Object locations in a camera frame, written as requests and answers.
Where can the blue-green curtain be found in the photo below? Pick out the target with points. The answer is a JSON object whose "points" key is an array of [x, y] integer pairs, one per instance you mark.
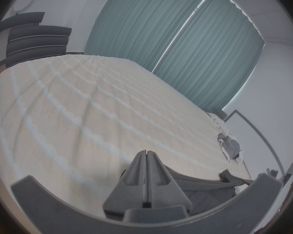
{"points": [[210, 57], [141, 25]]}

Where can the black T-shirt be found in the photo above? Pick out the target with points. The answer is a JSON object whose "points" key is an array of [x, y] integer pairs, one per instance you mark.
{"points": [[205, 191]]}

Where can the white printed pillow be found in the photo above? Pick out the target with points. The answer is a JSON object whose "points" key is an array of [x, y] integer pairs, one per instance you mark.
{"points": [[221, 124]]}

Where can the dark grey bedside table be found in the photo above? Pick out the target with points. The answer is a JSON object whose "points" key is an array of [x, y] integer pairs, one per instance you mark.
{"points": [[221, 113]]}

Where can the bed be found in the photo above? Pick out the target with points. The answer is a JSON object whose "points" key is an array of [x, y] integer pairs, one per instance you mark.
{"points": [[100, 106]]}

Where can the dark grey dresser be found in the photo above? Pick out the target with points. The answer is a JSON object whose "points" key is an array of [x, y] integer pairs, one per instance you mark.
{"points": [[36, 43]]}

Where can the grey garment with white hem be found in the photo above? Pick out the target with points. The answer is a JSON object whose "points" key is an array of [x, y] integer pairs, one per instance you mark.
{"points": [[228, 146]]}

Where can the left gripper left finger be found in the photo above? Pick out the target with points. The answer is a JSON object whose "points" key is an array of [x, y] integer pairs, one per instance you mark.
{"points": [[129, 194]]}

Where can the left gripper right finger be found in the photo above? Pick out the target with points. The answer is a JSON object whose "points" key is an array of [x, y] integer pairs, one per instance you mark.
{"points": [[166, 194]]}

